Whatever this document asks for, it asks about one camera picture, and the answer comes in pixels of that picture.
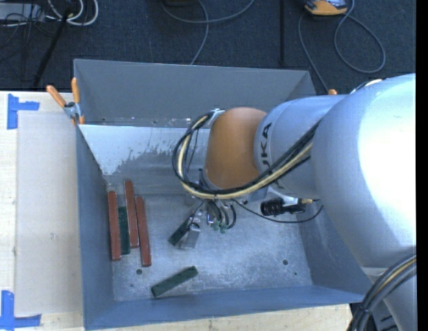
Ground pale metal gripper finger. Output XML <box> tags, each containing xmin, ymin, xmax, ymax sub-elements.
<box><xmin>180</xmin><ymin>219</ymin><xmax>202</xmax><ymax>250</ymax></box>

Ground dark green block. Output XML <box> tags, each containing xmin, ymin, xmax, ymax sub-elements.
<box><xmin>167</xmin><ymin>214</ymin><xmax>193</xmax><ymax>247</ymax></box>
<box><xmin>117</xmin><ymin>205</ymin><xmax>132</xmax><ymax>256</ymax></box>
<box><xmin>150</xmin><ymin>265</ymin><xmax>200</xmax><ymax>299</ymax></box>

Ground grey metal bin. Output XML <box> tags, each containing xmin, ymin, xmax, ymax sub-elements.
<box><xmin>72</xmin><ymin>59</ymin><xmax>374</xmax><ymax>331</ymax></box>

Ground red-brown flat block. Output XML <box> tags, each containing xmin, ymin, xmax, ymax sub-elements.
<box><xmin>123</xmin><ymin>179</ymin><xmax>140</xmax><ymax>249</ymax></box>
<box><xmin>107</xmin><ymin>190</ymin><xmax>123</xmax><ymax>262</ymax></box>
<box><xmin>135</xmin><ymin>195</ymin><xmax>153</xmax><ymax>268</ymax></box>

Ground pale wood flat board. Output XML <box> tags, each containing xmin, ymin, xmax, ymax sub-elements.
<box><xmin>13</xmin><ymin>110</ymin><xmax>85</xmax><ymax>319</ymax></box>

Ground black cylinder on white bracket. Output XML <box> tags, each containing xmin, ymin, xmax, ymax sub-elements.
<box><xmin>260</xmin><ymin>196</ymin><xmax>313</xmax><ymax>218</ymax></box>

